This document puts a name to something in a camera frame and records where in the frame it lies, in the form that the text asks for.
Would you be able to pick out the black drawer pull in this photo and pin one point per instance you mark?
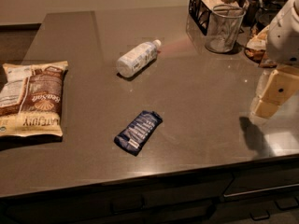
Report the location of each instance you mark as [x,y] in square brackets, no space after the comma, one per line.
[258,215]

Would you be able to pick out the black wire basket organizer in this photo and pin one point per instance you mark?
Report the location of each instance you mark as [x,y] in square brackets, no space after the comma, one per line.
[200,10]

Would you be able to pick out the silver drawer handle bar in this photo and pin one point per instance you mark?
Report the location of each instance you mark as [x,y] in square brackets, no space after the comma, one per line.
[249,193]

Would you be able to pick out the glass jar with black lid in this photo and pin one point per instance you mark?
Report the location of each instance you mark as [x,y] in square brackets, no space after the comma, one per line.
[256,46]

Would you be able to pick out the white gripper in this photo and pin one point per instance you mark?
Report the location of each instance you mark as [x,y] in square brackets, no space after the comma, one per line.
[284,44]

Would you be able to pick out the dark blue snack bar wrapper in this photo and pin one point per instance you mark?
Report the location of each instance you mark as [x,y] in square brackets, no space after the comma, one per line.
[138,131]

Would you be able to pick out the blue plastic bottle white cap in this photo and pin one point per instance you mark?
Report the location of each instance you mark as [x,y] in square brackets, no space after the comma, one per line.
[137,58]

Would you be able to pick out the brown Late July chip bag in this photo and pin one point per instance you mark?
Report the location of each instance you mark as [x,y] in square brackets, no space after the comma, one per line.
[31,100]

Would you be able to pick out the wire mesh cup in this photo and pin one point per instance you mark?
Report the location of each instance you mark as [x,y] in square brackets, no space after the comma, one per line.
[223,28]

